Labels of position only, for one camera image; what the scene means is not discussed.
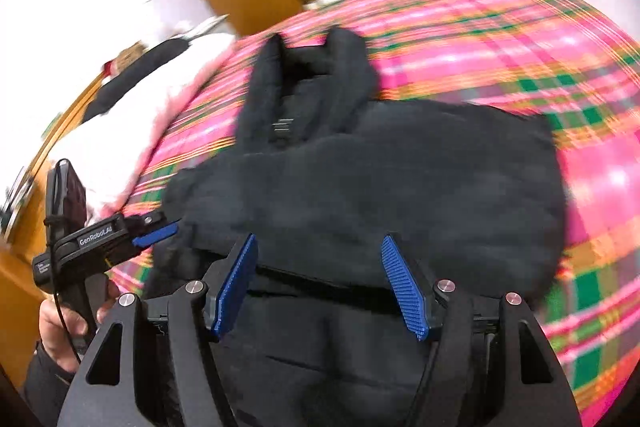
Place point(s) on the white bedside table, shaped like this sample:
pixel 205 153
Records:
pixel 207 27

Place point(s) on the person's left hand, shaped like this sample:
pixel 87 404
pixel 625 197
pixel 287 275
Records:
pixel 55 332

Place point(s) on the white quilt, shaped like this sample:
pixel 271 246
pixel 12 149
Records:
pixel 125 117

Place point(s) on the black pillow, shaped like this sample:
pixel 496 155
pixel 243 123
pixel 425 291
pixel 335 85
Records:
pixel 135 72

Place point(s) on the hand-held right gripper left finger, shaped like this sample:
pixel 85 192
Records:
pixel 235 282

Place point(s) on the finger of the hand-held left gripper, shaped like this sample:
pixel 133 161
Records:
pixel 157 234
pixel 150 220

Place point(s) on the pink plaid bed sheet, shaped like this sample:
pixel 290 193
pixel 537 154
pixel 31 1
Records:
pixel 500 47

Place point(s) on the black quilted jacket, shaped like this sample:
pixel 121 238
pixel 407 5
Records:
pixel 350 187

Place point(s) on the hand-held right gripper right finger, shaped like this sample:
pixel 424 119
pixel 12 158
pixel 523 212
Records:
pixel 405 287

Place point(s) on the wooden headboard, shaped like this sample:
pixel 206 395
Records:
pixel 20 287

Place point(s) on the person's left forearm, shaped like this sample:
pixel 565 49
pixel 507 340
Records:
pixel 45 387

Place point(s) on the brown plush toy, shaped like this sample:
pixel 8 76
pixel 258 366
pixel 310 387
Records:
pixel 125 59

